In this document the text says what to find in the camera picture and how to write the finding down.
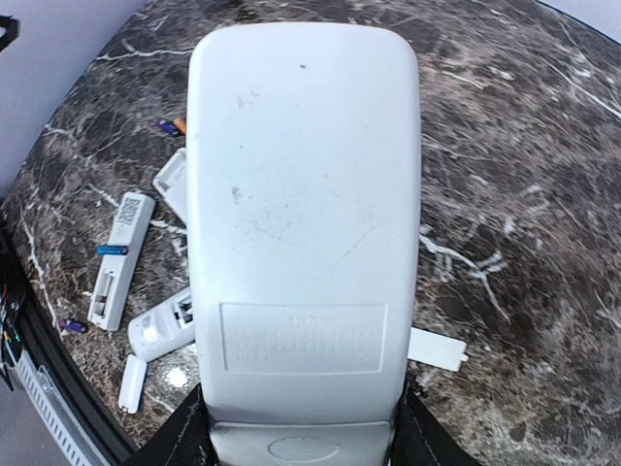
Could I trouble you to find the blue batteries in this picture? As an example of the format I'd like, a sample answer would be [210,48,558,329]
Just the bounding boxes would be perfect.
[96,245,129,256]

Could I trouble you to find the white slim remote battery cover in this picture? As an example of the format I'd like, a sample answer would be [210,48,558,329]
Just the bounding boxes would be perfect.
[408,327,469,372]

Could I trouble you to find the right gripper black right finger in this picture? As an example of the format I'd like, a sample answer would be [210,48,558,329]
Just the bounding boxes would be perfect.
[390,383,480,466]

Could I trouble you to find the slim white QR-code remote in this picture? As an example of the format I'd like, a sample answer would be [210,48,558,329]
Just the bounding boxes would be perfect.
[87,192,155,331]

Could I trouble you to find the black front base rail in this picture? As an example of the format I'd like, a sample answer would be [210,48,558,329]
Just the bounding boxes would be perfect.
[1,232,138,465]

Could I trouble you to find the orange AAA battery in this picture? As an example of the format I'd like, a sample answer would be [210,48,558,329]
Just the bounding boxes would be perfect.
[174,118,187,136]

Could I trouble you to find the white slotted cable duct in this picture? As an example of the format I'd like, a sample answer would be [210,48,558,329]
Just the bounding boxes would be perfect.
[15,349,108,466]

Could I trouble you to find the blue AAA battery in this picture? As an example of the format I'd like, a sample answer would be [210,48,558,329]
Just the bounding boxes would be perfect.
[60,318,88,334]

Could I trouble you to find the small white remote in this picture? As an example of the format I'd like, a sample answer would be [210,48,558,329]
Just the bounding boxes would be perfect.
[186,22,421,465]

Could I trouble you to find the purple AAA battery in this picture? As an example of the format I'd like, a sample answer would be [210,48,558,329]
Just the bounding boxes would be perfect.
[157,120,180,137]

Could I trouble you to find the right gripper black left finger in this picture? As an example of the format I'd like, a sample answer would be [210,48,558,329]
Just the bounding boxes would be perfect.
[130,385,213,466]

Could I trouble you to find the wide white remote control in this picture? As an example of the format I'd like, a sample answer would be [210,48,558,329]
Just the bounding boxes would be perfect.
[152,148,187,223]

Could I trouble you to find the white remote with battery bay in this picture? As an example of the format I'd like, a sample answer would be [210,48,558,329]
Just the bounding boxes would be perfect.
[128,287,195,362]

